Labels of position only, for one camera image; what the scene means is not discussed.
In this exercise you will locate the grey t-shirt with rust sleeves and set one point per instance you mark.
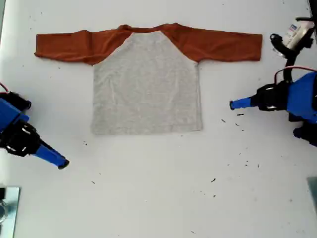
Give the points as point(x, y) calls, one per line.
point(146, 86)

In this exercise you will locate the black clamp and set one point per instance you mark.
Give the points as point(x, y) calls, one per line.
point(2, 194)

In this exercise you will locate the shiny steel plate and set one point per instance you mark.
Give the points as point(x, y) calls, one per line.
point(11, 210)

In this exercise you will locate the camera black stalk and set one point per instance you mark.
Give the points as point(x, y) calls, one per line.
point(291, 55)

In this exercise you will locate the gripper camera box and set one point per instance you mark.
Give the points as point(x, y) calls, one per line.
point(297, 33)

